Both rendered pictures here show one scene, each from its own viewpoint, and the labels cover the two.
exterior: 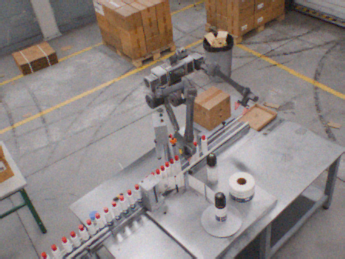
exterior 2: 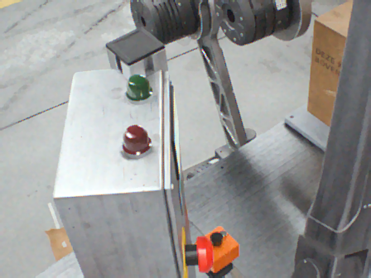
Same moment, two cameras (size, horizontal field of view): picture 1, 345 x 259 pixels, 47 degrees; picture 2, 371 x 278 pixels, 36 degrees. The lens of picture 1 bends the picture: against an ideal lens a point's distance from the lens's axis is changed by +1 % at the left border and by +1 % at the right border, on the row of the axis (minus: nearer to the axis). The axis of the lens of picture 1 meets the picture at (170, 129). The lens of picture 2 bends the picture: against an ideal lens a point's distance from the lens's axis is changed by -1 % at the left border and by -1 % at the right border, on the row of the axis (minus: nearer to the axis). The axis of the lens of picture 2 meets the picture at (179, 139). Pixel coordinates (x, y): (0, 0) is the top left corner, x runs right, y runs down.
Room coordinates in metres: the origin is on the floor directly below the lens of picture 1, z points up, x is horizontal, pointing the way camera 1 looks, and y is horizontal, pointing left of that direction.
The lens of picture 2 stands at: (2.03, -0.02, 1.84)
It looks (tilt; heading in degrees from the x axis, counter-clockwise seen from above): 45 degrees down; 5
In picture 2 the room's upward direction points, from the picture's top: 7 degrees counter-clockwise
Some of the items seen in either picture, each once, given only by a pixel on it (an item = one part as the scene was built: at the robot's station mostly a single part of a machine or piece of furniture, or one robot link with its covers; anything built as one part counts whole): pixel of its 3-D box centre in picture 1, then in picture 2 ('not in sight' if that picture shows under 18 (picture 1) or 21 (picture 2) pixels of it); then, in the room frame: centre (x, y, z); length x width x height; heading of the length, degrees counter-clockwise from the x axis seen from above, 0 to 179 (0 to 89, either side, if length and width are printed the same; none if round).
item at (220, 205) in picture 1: (220, 207); not in sight; (1.83, -0.27, 1.04); 0.09 x 0.09 x 0.29
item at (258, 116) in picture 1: (256, 116); not in sight; (3.00, -0.87, 0.85); 0.30 x 0.26 x 0.04; 126
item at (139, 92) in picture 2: not in sight; (138, 87); (2.45, 0.06, 1.49); 0.03 x 0.03 x 0.02
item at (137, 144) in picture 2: not in sight; (136, 138); (2.38, 0.05, 1.49); 0.03 x 0.03 x 0.02
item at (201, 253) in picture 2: not in sight; (199, 254); (2.37, 0.01, 1.33); 0.04 x 0.03 x 0.04; 1
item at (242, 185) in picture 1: (241, 187); not in sight; (2.05, -0.49, 0.95); 0.20 x 0.20 x 0.14
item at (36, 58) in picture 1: (35, 58); not in sight; (6.39, 2.15, 0.11); 0.65 x 0.54 x 0.22; 116
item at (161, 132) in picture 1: (160, 128); (132, 189); (2.42, 0.08, 1.38); 0.17 x 0.10 x 0.19; 1
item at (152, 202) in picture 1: (151, 193); not in sight; (2.09, 0.23, 1.01); 0.14 x 0.13 x 0.26; 126
